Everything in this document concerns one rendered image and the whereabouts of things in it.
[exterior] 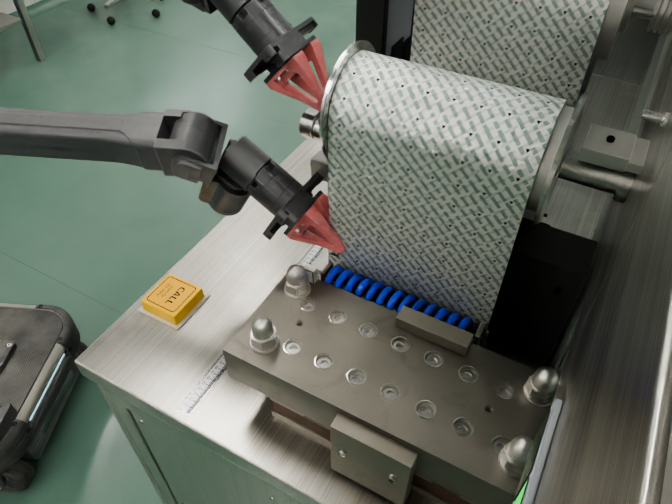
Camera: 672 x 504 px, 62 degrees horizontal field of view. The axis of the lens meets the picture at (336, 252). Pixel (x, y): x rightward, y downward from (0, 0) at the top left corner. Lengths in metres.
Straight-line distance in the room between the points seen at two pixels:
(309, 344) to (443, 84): 0.34
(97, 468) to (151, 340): 1.01
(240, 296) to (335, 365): 0.30
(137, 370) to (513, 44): 0.69
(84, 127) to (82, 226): 1.83
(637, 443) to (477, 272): 0.49
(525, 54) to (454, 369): 0.41
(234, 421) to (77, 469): 1.14
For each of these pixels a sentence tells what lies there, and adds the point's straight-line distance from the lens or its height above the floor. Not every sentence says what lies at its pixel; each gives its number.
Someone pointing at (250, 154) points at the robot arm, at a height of 1.18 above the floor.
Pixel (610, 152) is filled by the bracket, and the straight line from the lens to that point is 0.61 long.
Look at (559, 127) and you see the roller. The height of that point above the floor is 1.30.
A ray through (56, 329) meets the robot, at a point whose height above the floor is 0.24.
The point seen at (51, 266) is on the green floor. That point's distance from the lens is 2.48.
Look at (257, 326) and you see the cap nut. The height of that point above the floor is 1.07.
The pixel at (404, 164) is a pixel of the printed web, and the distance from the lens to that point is 0.63.
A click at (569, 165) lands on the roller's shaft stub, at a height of 1.26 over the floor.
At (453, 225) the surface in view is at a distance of 0.66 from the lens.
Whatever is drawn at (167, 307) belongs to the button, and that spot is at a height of 0.92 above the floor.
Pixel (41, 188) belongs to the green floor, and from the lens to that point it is 2.91.
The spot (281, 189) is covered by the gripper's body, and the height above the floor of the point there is 1.14.
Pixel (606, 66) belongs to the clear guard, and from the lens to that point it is 1.66.
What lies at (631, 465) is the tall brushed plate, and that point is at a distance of 0.22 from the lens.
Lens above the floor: 1.60
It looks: 45 degrees down
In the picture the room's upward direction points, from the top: straight up
